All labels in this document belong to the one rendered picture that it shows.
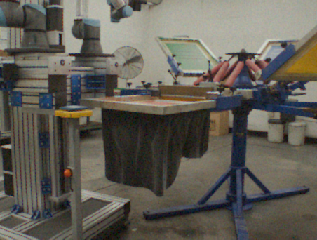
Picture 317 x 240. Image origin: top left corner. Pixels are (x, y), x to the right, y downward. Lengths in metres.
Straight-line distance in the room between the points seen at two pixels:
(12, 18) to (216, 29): 5.35
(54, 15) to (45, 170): 0.95
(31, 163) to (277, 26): 5.04
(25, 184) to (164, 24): 5.81
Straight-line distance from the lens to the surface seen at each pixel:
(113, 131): 1.85
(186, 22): 7.18
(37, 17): 1.86
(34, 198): 2.25
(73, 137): 1.64
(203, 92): 2.03
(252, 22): 6.47
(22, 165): 2.26
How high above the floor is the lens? 1.14
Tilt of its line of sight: 8 degrees down
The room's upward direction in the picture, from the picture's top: 1 degrees clockwise
